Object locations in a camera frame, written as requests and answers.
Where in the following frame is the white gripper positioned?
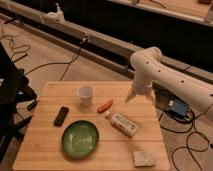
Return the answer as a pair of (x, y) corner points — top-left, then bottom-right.
(125, 80), (156, 104)

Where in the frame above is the black remote control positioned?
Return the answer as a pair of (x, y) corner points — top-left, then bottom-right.
(53, 106), (69, 127)

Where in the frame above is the black floor cable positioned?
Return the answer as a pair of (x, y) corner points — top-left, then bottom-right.
(23, 38), (88, 82)

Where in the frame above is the white clamp on rail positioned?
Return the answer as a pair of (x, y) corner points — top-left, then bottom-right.
(45, 4), (65, 22)

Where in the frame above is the green bowl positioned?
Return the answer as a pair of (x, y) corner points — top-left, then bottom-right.
(61, 120), (99, 160)

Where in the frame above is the blue power box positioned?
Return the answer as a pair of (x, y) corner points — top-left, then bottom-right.
(169, 99), (188, 118)

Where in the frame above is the white plastic bottle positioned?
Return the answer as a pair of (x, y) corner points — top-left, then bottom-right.
(105, 111), (138, 137)

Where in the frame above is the orange carrot toy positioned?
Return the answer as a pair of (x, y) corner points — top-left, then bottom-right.
(97, 99), (113, 113)

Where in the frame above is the black stand left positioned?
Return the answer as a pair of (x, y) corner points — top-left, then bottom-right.
(0, 43), (37, 163)

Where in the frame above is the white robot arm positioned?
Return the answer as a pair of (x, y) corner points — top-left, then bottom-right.
(127, 47), (213, 122)

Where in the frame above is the beige sponge pad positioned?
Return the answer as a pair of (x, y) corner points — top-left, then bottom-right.
(133, 151), (155, 167)

